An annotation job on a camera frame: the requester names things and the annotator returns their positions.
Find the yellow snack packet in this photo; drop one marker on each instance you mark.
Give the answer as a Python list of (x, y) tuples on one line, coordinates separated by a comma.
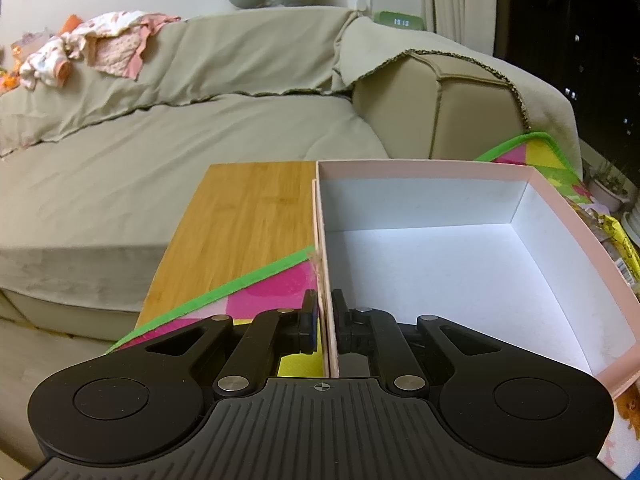
[(623, 245)]

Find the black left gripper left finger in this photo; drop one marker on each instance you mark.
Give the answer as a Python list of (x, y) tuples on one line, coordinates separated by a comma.
[(259, 346)]

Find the potted plant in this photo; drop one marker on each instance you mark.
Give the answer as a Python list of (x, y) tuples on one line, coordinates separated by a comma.
[(607, 185)]

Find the pink cardboard box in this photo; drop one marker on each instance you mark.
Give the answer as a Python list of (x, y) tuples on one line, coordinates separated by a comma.
[(491, 247)]

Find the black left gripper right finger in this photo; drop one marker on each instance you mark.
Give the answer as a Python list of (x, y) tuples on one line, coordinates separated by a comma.
[(376, 335)]

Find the olive sofa cover blanket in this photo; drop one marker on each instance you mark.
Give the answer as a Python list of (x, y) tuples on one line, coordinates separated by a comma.
[(423, 95)]

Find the colourful cartoon play mat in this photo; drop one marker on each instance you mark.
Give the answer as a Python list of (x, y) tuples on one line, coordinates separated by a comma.
[(273, 278)]

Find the green digital clock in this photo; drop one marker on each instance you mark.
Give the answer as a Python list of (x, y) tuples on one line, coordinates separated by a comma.
[(399, 20)]

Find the beige sofa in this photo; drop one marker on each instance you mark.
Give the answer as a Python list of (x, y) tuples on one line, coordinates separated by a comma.
[(86, 220)]

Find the pink baby clothes pile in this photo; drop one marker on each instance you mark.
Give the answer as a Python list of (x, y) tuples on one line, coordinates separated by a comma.
[(112, 43)]

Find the white wall socket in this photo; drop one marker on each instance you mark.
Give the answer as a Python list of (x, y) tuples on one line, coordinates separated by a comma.
[(360, 6)]

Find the white curtain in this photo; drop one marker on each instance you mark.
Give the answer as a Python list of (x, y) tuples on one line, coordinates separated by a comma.
[(468, 22)]

